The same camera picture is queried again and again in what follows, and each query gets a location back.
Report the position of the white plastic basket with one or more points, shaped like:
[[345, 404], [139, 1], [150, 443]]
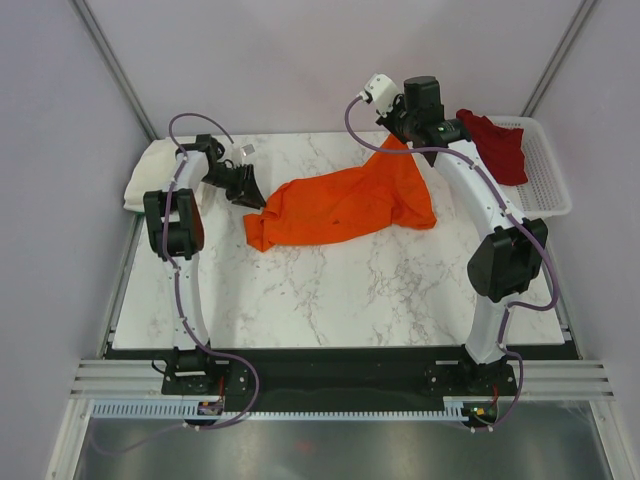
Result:
[[545, 195]]

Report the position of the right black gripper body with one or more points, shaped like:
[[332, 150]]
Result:
[[398, 120]]

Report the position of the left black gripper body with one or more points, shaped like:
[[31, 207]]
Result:
[[231, 181]]

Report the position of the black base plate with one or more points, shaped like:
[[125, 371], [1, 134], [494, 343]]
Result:
[[340, 400]]

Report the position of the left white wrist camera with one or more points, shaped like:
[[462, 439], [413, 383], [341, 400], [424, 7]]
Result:
[[240, 154]]

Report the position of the aluminium rail frame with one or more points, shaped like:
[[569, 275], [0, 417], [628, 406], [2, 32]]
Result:
[[535, 379]]

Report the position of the red t shirt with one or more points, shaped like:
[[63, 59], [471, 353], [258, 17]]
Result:
[[500, 148]]

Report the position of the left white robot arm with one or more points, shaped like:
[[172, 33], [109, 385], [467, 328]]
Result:
[[176, 232]]

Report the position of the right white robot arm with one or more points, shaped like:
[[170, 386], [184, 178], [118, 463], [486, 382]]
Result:
[[509, 255]]

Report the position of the orange t shirt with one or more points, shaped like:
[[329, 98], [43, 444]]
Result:
[[387, 190]]

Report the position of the folded white t shirt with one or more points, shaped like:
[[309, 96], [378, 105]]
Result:
[[155, 170]]

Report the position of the white slotted cable duct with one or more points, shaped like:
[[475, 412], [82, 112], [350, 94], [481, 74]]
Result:
[[193, 410]]

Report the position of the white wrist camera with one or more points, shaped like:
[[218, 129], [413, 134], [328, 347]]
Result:
[[381, 91], [240, 154]]

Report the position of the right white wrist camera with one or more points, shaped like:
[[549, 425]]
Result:
[[381, 91]]

